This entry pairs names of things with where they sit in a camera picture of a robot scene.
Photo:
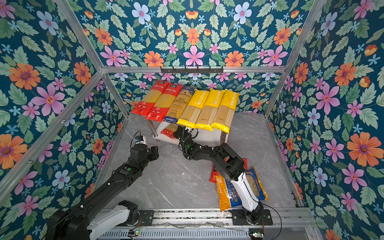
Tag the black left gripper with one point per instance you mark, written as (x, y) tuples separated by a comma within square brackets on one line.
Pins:
[(154, 152)]

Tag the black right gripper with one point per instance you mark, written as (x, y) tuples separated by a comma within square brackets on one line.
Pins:
[(180, 131)]

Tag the red macaroni bag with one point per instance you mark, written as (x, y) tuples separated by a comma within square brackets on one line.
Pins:
[(169, 131)]

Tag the yellow Pastatime spaghetti bag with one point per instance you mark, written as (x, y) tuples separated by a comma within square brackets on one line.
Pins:
[(192, 112)]

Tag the amber blue spaghetti bag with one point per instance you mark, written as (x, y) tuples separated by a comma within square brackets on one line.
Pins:
[(179, 105)]

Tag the red spaghetti bag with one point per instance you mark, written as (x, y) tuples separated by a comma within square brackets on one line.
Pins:
[(144, 107), (163, 104)]

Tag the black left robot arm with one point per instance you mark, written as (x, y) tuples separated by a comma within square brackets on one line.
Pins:
[(80, 222)]

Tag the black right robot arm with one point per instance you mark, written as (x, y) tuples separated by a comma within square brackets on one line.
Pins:
[(230, 166)]

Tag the white two-tier shelf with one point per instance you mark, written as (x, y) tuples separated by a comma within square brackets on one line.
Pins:
[(204, 137)]

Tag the small red pasta bag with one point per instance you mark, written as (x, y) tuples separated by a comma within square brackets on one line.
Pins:
[(215, 172)]

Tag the blue orange pasta bag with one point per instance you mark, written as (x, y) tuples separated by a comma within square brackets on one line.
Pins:
[(231, 192)]

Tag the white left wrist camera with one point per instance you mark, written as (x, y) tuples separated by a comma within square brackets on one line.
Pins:
[(140, 140)]

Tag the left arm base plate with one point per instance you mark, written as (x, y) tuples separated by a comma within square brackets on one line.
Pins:
[(142, 218)]

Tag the black hook rail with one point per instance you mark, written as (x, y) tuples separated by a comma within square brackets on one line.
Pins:
[(191, 70)]

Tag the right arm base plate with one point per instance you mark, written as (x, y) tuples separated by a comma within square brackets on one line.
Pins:
[(241, 217)]

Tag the aluminium front rail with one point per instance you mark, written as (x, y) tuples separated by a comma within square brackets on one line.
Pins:
[(282, 217)]

